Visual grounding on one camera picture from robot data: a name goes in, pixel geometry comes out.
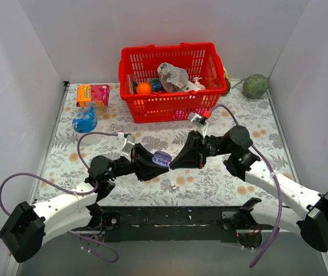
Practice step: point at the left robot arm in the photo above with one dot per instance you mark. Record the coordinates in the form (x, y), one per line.
(29, 227)

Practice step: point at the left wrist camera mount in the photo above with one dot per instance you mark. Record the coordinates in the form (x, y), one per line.
(128, 144)

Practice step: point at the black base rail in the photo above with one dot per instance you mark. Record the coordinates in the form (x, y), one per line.
(178, 223)

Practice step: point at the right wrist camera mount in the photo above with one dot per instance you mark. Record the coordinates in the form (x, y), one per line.
(200, 122)

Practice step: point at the orange pink snack box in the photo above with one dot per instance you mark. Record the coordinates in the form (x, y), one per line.
(92, 95)

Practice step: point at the blue earbud charging case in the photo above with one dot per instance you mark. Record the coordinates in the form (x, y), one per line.
(162, 159)

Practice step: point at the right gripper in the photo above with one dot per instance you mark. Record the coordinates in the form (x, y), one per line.
(199, 150)

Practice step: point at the green melon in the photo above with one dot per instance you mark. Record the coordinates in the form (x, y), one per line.
(255, 86)

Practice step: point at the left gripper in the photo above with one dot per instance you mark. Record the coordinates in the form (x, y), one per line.
(136, 161)

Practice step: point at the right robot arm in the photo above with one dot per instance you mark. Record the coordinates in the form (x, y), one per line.
(306, 210)

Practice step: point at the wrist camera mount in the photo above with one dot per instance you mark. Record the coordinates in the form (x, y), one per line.
(128, 144)
(200, 122)

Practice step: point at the grey crumpled bag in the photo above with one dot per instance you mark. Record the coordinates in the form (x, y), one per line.
(172, 78)

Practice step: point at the white pump bottle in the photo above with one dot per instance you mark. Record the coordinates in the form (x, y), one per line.
(198, 84)

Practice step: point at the orange fruit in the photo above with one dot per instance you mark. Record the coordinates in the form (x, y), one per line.
(144, 88)

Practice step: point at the red plastic shopping basket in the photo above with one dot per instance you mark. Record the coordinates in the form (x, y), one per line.
(139, 64)

